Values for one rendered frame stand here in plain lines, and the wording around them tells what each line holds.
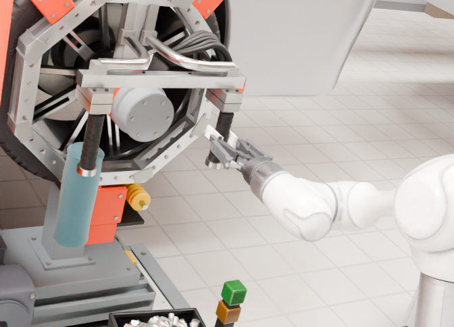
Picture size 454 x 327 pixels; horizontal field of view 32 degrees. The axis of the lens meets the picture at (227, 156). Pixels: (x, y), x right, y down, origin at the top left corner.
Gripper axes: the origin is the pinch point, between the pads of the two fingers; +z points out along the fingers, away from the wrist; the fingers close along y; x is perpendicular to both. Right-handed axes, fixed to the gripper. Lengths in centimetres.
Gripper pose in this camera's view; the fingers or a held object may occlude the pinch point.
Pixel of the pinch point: (221, 136)
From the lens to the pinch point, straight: 194.3
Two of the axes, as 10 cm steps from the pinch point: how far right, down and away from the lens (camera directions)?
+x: 2.3, -8.7, -4.2
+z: -5.0, -4.8, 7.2
